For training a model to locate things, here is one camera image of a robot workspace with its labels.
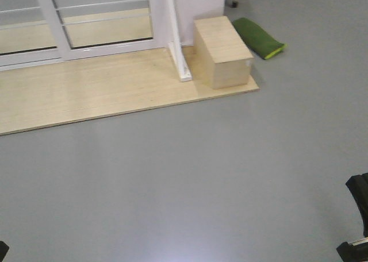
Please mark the white framed sliding glass door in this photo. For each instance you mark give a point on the white framed sliding glass door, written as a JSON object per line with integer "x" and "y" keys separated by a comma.
{"x": 91, "y": 28}

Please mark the black robot part right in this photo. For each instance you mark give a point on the black robot part right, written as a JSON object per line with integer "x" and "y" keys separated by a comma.
{"x": 357, "y": 250}

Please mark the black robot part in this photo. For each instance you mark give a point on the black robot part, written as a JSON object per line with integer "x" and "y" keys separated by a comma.
{"x": 357, "y": 250}
{"x": 4, "y": 248}

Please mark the black robot part left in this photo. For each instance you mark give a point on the black robot part left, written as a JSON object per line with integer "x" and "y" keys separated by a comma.
{"x": 4, "y": 248}

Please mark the light wooden box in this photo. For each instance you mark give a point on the light wooden box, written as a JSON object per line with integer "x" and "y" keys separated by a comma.
{"x": 225, "y": 58}

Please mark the green rolled mat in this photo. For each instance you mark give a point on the green rolled mat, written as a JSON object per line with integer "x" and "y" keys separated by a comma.
{"x": 257, "y": 39}

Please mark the light wooden platform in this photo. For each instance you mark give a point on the light wooden platform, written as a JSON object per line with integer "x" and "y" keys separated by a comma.
{"x": 62, "y": 93}

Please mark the white fixed glass panel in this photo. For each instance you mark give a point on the white fixed glass panel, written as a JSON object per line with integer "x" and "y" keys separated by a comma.
{"x": 27, "y": 36}

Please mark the white door frame post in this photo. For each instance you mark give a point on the white door frame post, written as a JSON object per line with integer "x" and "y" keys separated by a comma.
{"x": 174, "y": 44}

